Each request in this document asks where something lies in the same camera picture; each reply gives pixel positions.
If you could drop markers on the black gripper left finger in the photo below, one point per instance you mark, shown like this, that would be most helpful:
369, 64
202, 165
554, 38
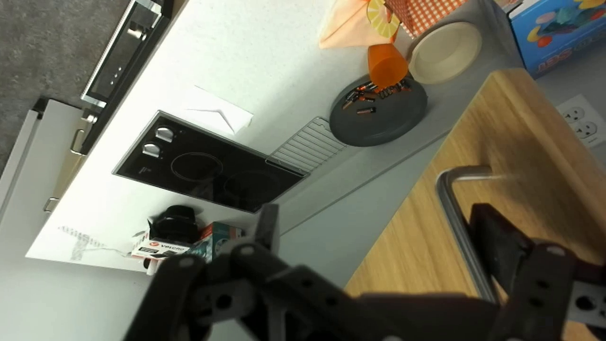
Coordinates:
253, 284

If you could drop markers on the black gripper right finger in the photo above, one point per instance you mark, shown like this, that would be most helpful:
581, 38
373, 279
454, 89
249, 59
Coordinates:
543, 284

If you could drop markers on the white base cabinet front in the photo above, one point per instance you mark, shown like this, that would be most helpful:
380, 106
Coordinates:
39, 157

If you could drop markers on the black pouch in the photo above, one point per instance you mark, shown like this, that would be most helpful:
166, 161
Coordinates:
176, 224

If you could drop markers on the red white flat package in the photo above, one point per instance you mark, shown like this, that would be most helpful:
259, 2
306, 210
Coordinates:
159, 248

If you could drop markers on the black glass cooktop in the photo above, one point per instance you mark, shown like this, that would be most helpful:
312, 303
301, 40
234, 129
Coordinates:
210, 167

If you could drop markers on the white vent grille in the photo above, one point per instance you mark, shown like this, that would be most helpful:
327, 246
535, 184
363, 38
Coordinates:
310, 146

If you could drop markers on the white paper sheet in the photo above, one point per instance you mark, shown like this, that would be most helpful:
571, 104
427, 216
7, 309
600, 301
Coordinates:
219, 110

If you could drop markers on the dark grey round plate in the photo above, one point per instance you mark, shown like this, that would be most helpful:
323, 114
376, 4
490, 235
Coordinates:
380, 123

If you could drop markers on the red brown sticks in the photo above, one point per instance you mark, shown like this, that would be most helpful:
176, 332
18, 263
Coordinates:
373, 97

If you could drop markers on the cream round bowl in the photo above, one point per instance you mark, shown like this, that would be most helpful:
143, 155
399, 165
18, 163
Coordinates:
446, 53

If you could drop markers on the blue toy box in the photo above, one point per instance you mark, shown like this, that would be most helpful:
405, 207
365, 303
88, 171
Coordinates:
556, 30

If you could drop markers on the orange plastic cup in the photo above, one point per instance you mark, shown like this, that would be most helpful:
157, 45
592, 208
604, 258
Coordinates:
388, 66

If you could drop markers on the black built-in dishwasher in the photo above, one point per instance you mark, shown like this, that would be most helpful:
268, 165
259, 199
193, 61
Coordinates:
124, 49

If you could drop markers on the yellow toy lemon slice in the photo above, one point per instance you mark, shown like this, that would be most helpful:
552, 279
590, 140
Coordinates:
382, 15

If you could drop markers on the white wall power outlet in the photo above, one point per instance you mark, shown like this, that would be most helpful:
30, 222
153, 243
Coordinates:
585, 123

